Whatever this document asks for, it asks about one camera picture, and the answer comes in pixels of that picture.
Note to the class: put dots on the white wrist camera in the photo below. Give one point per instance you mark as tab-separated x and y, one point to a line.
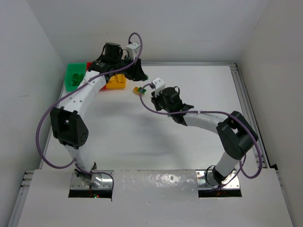
133	49
157	85

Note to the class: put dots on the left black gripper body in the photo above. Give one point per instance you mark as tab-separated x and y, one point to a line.
136	70

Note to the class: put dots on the green plastic bin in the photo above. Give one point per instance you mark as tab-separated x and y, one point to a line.
74	75

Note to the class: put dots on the yellow plastic bin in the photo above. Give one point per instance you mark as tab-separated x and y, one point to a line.
117	81

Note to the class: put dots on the red plastic bin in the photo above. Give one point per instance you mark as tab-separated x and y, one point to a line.
87	69

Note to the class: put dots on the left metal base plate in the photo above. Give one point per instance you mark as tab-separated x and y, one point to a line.
101	181

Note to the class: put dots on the yellow green lego stack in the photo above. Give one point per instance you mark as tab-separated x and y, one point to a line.
139	90

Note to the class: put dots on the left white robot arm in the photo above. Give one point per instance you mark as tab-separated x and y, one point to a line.
67	121

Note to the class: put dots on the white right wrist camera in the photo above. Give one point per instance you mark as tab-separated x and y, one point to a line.
157	85

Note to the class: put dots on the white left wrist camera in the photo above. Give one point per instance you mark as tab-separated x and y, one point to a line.
133	49

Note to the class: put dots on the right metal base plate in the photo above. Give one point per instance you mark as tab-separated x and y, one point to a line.
230	183

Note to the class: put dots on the metal base plate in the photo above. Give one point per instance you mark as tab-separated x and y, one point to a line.
230	183
101	181

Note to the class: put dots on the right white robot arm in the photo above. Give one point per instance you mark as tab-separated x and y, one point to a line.
236	135

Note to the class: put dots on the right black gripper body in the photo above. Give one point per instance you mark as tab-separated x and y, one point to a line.
155	100

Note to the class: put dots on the aluminium frame rail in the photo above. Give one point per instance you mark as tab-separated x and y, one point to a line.
247	109

